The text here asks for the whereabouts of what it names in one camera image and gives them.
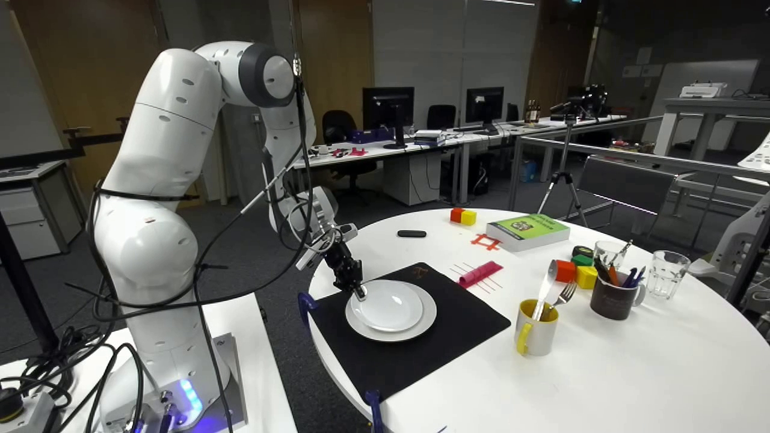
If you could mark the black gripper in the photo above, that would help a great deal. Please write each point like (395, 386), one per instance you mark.
(340, 258)

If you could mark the small white plate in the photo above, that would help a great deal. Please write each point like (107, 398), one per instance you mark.
(389, 307)

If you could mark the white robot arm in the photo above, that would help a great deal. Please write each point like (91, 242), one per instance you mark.
(153, 242)

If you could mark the large white plate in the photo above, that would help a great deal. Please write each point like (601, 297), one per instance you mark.
(429, 315)

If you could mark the blue clamp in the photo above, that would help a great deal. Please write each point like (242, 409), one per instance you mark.
(373, 409)
(307, 303)

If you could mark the black computer mouse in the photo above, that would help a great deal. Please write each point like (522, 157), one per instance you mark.
(413, 234)

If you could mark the black placemat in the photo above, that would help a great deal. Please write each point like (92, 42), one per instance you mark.
(433, 357)

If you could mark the red cube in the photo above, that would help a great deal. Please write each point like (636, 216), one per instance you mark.
(563, 270)
(455, 214)

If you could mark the yellow cube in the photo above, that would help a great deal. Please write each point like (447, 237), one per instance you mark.
(470, 216)
(587, 278)

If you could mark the white robot stand table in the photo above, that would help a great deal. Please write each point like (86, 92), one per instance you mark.
(257, 376)

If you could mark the long white desk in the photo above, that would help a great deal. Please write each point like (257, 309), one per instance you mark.
(417, 145)

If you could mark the black office chair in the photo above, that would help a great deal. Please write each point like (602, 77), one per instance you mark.
(441, 117)
(337, 126)

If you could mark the yellow white utensil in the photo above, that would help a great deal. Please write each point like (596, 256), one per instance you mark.
(525, 332)

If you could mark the green book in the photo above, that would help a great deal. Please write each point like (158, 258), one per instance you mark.
(531, 230)

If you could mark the black computer monitor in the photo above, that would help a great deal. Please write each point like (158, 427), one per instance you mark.
(485, 103)
(389, 106)

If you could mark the white mug yellow interior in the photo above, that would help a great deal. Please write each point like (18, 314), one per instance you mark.
(534, 332)

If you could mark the green cube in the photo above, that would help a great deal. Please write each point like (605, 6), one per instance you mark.
(583, 260)

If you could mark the small black object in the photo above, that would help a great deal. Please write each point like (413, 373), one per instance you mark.
(583, 248)

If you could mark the dark pen cup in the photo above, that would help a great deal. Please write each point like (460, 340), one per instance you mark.
(613, 301)

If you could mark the grey chair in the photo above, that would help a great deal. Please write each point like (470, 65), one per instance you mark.
(627, 183)

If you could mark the white power strip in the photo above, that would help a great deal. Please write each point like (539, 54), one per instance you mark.
(26, 409)

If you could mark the orange plastic frame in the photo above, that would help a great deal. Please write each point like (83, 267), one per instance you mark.
(485, 237)

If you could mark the camera tripod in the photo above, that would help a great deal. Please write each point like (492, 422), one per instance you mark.
(562, 181)

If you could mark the metal railing frame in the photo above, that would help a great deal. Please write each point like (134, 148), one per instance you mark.
(544, 145)

